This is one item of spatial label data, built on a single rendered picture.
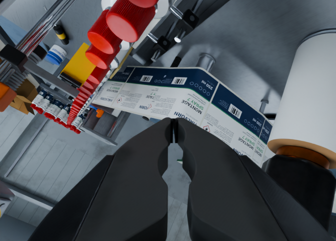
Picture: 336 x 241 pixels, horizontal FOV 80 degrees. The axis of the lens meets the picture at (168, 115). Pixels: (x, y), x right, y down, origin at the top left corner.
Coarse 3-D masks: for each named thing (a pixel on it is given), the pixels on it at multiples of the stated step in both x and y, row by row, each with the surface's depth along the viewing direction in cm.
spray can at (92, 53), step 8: (88, 48) 26; (96, 48) 25; (120, 48) 28; (128, 48) 29; (88, 56) 26; (96, 56) 25; (104, 56) 26; (112, 56) 27; (96, 64) 27; (104, 64) 26
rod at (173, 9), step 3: (171, 6) 36; (174, 6) 36; (171, 9) 36; (174, 9) 36; (177, 9) 37; (171, 12) 37; (174, 12) 37; (177, 12) 37; (180, 12) 37; (174, 15) 37; (177, 15) 37; (180, 15) 37
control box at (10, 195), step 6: (0, 180) 31; (0, 186) 29; (6, 186) 30; (0, 192) 27; (6, 192) 28; (12, 192) 29; (0, 198) 26; (6, 198) 27; (12, 198) 28; (0, 204) 27; (6, 204) 27; (0, 210) 27; (0, 216) 27
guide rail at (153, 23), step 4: (172, 4) 35; (152, 20) 40; (156, 20) 40; (148, 24) 42; (152, 24) 41; (148, 28) 43; (152, 28) 43; (144, 32) 45; (148, 32) 44; (140, 36) 47; (144, 36) 46; (140, 40) 48; (132, 44) 52; (136, 44) 50
